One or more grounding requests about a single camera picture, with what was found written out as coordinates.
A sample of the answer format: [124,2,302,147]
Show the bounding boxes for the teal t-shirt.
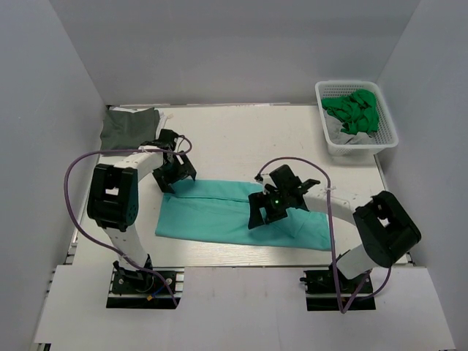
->
[155,179,331,252]

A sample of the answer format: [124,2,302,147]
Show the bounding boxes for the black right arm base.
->
[300,269,376,312]

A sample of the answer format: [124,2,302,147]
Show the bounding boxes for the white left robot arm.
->
[87,146,197,281]

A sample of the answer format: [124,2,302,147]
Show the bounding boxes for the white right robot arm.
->
[248,177,421,280]

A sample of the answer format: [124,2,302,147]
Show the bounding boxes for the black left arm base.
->
[106,268,184,310]

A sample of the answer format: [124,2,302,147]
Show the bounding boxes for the folded dark olive t-shirt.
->
[100,109,160,150]

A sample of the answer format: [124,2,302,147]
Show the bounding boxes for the crumpled grey t-shirt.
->
[325,116,374,145]

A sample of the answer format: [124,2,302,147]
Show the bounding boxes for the white plastic basket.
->
[315,80,399,156]

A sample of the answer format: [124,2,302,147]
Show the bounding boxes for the crumpled green t-shirt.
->
[321,89,380,135]

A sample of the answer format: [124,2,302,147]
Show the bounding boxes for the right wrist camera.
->
[254,165,320,194]

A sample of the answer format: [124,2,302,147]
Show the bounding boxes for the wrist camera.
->
[254,165,320,194]
[140,129,180,152]

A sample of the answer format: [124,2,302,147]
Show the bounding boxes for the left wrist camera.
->
[140,129,180,152]

